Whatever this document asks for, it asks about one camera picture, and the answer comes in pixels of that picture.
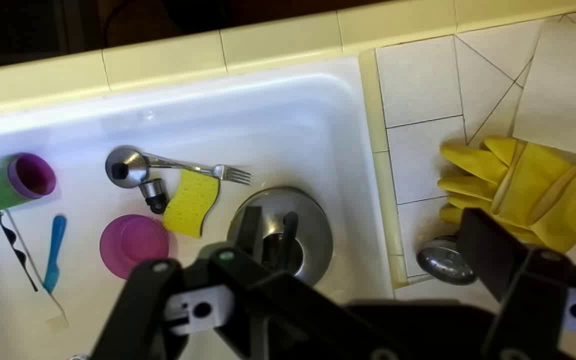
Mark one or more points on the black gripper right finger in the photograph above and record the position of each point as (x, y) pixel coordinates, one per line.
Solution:
(548, 300)

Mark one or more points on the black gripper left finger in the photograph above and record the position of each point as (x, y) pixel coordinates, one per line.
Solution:
(189, 313)

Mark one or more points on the pink plastic cup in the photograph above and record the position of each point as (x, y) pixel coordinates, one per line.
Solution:
(134, 243)

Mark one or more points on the yellow cloth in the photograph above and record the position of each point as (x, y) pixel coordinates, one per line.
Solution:
(541, 192)

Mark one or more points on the yellow sponge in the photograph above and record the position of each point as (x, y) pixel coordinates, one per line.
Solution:
(190, 202)

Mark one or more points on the metal sink stopper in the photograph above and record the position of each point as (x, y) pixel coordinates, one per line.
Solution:
(440, 261)

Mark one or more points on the metal ladle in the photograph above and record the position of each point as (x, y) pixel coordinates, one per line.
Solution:
(229, 172)

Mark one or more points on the blue plastic utensil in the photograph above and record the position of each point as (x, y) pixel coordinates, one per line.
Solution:
(55, 247)

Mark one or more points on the grey metal kettle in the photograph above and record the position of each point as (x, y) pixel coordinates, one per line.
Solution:
(311, 226)

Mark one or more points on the black white striped straw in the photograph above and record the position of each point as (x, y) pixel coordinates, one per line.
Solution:
(17, 251)

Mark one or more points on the white sink basin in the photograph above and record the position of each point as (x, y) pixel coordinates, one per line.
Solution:
(269, 132)

